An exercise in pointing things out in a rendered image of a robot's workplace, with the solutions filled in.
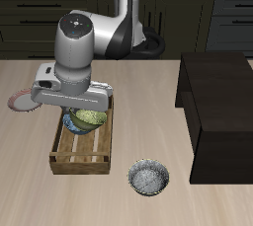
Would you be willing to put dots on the grey speckled bowl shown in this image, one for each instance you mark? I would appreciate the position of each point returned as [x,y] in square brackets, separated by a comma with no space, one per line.
[148,177]

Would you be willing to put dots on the dark wooden cabinet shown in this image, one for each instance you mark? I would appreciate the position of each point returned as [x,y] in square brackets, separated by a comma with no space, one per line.
[217,118]

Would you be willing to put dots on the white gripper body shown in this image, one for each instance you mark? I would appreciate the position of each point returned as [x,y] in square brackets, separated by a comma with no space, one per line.
[75,99]

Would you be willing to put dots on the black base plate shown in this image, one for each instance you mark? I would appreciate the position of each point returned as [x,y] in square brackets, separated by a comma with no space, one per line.
[151,44]

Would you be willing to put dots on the blue bowl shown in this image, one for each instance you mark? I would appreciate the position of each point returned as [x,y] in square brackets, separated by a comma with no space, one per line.
[73,127]

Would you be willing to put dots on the wooden slat tray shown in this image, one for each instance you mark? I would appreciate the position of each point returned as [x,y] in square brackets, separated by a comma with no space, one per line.
[82,151]

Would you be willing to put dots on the green bowl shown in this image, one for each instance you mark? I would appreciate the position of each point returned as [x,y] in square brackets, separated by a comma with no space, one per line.
[90,119]

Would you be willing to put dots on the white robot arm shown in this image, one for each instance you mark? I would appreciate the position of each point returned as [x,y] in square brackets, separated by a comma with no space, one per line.
[99,32]

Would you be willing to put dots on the pink rimmed white plate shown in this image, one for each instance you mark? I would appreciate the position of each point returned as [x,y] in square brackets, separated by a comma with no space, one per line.
[20,102]

